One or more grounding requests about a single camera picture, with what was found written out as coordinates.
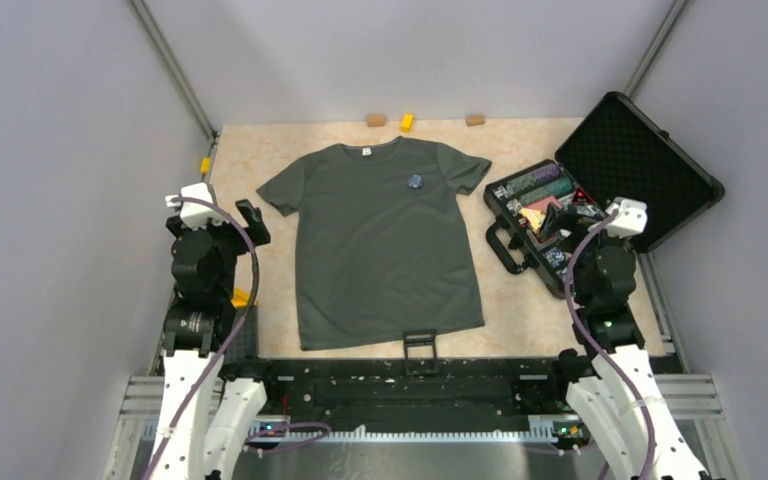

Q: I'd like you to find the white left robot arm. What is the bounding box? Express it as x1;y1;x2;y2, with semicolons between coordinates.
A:
143;196;281;479

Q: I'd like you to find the yellow wall bracket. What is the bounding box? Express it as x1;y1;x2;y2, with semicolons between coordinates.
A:
199;157;211;176

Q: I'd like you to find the tan wooden block left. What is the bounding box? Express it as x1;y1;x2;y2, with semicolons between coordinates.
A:
365;113;387;128

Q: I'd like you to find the yellow wooden block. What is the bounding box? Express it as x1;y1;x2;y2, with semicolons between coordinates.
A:
400;113;415;133

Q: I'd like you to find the yellow triangular wedge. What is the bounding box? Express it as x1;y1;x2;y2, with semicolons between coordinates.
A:
231;288;251;309

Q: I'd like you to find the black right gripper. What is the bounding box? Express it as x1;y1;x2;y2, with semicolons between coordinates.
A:
538;202;626;305

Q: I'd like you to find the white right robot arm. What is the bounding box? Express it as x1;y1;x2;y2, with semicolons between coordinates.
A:
537;198;711;479

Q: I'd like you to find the black poker chip case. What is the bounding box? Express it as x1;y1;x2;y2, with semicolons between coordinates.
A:
483;92;725;298

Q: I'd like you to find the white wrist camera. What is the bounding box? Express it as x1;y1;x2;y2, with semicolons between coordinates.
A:
605;197;648;239
164;182;226;230

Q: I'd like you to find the blue round brooch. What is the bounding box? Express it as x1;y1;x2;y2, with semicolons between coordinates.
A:
407;175;424;190

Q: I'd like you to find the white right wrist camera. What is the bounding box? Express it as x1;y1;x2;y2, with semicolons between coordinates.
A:
605;197;648;239

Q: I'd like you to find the tan wooden block right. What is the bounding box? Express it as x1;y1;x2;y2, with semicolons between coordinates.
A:
465;115;486;127

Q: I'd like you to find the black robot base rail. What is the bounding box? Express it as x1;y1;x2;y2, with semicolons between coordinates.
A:
251;351;593;434

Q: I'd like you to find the black square brooch stand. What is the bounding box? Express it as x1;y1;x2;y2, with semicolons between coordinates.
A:
402;329;439;377

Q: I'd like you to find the white slotted cable duct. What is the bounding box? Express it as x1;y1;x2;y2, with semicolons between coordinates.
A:
247;417;587;444

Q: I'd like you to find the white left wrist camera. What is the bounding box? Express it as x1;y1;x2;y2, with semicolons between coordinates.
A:
164;182;226;230

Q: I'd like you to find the dark grey t-shirt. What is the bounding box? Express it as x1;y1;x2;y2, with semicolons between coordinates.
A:
258;137;492;351

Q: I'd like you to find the tan wooden block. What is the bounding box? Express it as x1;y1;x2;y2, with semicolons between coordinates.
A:
365;113;387;128
465;115;486;127

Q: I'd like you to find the black perforated block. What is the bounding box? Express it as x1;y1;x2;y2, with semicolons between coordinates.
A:
223;305;259;367

